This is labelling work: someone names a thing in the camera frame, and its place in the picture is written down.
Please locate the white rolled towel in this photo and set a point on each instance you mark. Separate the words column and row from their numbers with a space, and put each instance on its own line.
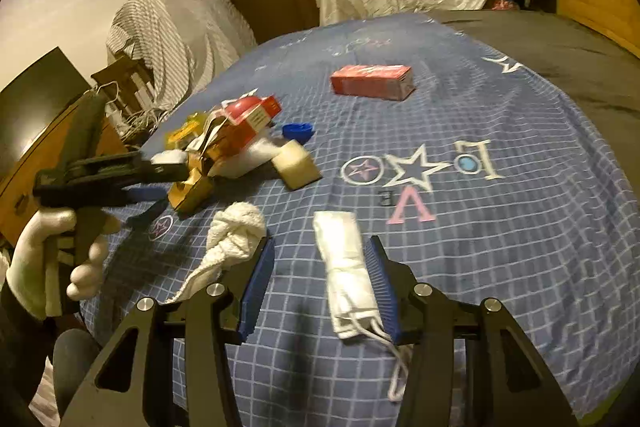
column 230, row 237

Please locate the black screen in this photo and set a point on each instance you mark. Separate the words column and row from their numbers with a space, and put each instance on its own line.
column 37, row 102

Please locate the blue bottle cap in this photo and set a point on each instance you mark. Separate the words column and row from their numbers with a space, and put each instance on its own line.
column 298, row 130

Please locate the cream foam block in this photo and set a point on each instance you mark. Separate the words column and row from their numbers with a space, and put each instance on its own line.
column 297, row 164

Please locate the white foam piece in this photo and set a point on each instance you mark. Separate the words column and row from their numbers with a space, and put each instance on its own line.
column 247, row 157

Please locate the yellow snack wrapper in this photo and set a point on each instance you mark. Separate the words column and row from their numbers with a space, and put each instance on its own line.
column 182, row 134

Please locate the red cigarette pack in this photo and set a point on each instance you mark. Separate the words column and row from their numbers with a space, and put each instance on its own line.
column 252, row 109

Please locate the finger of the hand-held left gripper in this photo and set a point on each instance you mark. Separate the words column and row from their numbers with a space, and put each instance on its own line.
column 162, row 172
column 145, row 197

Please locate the blue checked printed blanket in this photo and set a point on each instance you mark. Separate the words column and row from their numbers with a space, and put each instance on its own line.
column 450, row 187

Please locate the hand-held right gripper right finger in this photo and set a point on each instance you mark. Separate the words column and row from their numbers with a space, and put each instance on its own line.
column 382, row 292

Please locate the striped white cloth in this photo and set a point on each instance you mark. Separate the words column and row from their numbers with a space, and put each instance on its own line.
column 175, row 37

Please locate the person's left hand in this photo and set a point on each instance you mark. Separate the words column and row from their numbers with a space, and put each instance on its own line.
column 35, row 252

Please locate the pink rectangular box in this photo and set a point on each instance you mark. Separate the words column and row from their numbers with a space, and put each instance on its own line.
column 372, row 81

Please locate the person's left forearm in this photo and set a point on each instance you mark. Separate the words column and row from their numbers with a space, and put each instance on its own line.
column 30, row 347

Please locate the gold foil wrapper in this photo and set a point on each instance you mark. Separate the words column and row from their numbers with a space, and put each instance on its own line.
column 192, row 192

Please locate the grey blanket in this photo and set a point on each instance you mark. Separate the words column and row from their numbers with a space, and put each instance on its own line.
column 560, row 52

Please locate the white cotton wad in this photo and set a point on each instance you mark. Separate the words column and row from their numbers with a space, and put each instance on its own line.
column 166, row 156

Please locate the white face mask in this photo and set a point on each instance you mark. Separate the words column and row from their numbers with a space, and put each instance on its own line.
column 350, row 272

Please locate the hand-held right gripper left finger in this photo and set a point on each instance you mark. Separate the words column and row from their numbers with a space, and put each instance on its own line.
column 257, row 287

